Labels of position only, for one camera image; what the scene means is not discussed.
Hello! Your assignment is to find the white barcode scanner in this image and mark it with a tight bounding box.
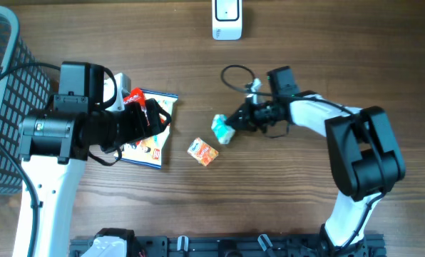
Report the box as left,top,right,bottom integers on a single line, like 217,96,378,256
211,0,243,41

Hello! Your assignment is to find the orange tissue pack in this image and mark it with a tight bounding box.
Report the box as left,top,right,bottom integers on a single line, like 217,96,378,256
187,138,219,166

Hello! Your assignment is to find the black right camera cable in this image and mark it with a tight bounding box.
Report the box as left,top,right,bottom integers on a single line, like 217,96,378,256
220,64,388,251

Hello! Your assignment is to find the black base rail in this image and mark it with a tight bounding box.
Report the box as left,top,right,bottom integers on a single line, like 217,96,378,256
68,233,387,257

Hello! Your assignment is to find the dark grey mesh basket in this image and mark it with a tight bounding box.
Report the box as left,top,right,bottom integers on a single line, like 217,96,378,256
0,6,51,195

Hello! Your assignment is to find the black camera cable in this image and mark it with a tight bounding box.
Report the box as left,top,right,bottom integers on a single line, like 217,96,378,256
0,62,62,257
220,64,388,251

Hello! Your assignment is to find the black left camera cable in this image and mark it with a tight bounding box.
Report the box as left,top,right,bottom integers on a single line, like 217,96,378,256
0,62,62,257

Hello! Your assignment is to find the teal tissue pack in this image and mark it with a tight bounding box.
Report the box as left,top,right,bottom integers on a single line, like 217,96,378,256
211,114,235,145

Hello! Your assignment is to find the red snack bag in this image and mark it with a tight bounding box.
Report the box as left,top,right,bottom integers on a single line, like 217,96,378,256
121,88,150,143

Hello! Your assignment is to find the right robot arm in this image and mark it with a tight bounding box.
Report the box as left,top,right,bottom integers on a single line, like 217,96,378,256
225,66,406,256

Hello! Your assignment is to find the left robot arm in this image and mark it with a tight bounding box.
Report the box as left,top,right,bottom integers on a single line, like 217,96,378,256
13,61,171,256

